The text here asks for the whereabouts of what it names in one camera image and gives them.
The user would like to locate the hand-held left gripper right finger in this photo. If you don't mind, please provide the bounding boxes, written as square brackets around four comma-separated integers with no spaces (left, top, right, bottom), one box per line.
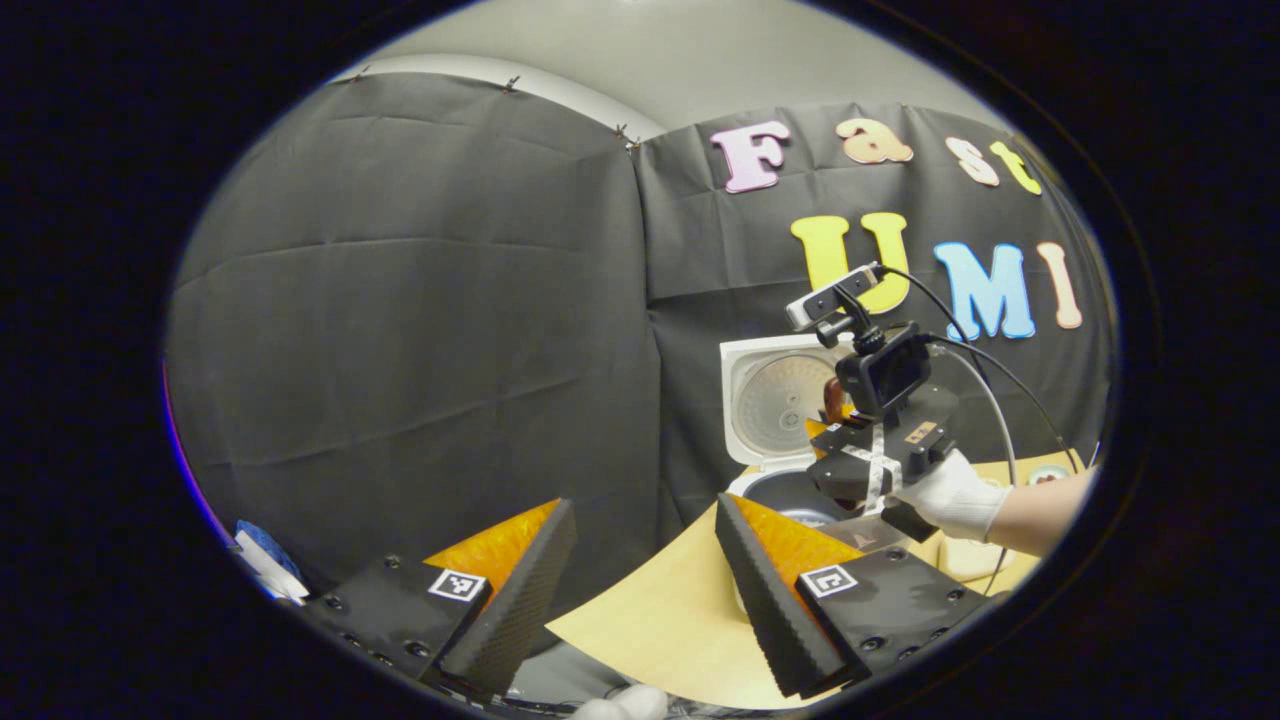
[714,492,991,701]

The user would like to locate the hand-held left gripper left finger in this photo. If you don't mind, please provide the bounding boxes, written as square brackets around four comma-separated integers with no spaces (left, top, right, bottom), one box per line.
[300,497,579,701]

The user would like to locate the white rice cooker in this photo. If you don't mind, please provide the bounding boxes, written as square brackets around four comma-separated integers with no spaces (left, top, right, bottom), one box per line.
[720,335,876,531]

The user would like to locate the blue and white cloth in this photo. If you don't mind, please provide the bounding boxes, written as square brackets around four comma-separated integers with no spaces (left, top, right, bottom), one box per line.
[233,520,309,604]

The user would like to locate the black backdrop cloth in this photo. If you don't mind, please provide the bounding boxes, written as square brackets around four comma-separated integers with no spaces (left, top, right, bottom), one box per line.
[165,70,1116,601]

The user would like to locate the grey cable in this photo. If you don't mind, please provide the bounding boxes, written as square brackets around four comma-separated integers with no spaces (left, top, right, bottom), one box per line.
[935,345,1019,597]

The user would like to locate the black camera cable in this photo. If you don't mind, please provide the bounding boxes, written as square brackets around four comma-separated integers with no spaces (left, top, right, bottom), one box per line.
[878,264,1081,475]

